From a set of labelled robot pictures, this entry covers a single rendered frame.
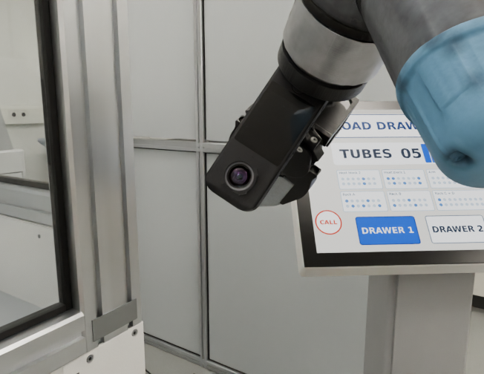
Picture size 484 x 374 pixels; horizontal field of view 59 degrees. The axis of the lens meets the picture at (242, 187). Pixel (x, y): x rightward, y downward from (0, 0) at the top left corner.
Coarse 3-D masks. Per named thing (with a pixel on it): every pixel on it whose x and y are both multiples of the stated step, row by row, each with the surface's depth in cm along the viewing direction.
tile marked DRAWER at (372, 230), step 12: (372, 216) 66; (384, 216) 66; (396, 216) 66; (408, 216) 67; (360, 228) 65; (372, 228) 65; (384, 228) 65; (396, 228) 66; (408, 228) 66; (360, 240) 64; (372, 240) 64; (384, 240) 64; (396, 240) 64; (408, 240) 65; (420, 240) 65
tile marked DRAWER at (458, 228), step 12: (432, 216) 67; (444, 216) 67; (456, 216) 67; (468, 216) 67; (480, 216) 67; (432, 228) 66; (444, 228) 66; (456, 228) 66; (468, 228) 66; (480, 228) 66; (432, 240) 65; (444, 240) 65; (456, 240) 65; (468, 240) 65; (480, 240) 65
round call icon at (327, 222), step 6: (318, 210) 66; (324, 210) 66; (330, 210) 66; (336, 210) 66; (318, 216) 66; (324, 216) 66; (330, 216) 66; (336, 216) 66; (318, 222) 65; (324, 222) 65; (330, 222) 65; (336, 222) 66; (342, 222) 66; (318, 228) 65; (324, 228) 65; (330, 228) 65; (336, 228) 65; (342, 228) 65; (318, 234) 64; (324, 234) 64; (330, 234) 64; (336, 234) 64; (342, 234) 64
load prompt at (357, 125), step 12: (348, 120) 75; (360, 120) 75; (372, 120) 76; (384, 120) 76; (396, 120) 76; (408, 120) 76; (348, 132) 74; (360, 132) 74; (372, 132) 74; (384, 132) 74; (396, 132) 75; (408, 132) 75
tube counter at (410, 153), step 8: (400, 144) 73; (408, 144) 73; (416, 144) 74; (424, 144) 74; (400, 152) 72; (408, 152) 73; (416, 152) 73; (424, 152) 73; (408, 160) 72; (416, 160) 72; (424, 160) 72; (432, 160) 72
